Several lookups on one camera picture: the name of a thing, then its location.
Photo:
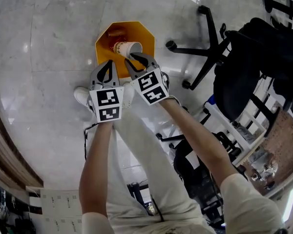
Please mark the curved wooden bench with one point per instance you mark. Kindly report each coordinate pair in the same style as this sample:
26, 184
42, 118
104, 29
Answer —
7, 150

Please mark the orange waste bin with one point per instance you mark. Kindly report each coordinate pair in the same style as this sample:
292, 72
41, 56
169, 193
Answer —
139, 33

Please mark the brown item of rubbish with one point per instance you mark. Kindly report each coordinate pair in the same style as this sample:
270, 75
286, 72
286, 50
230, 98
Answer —
115, 32

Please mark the person's light trousers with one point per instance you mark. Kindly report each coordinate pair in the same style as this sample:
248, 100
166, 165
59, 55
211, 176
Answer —
141, 160

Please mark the person's cream printed shirt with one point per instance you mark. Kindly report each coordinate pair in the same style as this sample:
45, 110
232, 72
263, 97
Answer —
246, 203

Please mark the white locker cabinet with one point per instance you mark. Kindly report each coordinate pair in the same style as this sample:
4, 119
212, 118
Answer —
61, 211

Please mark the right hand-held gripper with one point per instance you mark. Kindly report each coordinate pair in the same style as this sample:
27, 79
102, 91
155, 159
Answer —
152, 86

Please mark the large black office chair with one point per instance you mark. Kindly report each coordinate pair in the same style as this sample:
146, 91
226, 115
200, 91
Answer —
246, 64

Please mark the person's right forearm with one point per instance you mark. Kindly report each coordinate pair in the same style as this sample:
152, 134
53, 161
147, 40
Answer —
197, 140

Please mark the white paper cup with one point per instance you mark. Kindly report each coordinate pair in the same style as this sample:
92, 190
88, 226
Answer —
125, 48

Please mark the person's left forearm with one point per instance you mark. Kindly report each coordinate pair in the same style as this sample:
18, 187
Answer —
95, 167

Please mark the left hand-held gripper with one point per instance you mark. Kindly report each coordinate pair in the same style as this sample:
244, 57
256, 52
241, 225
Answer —
108, 103

